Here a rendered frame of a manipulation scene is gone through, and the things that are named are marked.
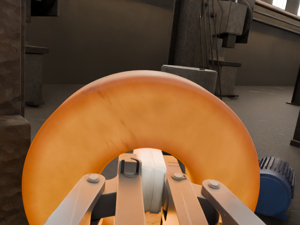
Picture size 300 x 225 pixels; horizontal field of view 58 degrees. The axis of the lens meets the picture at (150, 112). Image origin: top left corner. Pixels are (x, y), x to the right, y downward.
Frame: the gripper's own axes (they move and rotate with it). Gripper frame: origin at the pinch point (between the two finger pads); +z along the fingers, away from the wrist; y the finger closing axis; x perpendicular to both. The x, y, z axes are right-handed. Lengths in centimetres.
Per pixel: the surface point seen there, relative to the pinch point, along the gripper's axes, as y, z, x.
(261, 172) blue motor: 91, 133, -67
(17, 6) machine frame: -19.1, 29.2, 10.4
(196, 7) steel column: 97, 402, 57
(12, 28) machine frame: -19.7, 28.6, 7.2
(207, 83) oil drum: 79, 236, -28
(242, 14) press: 304, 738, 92
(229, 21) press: 263, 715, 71
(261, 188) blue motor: 91, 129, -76
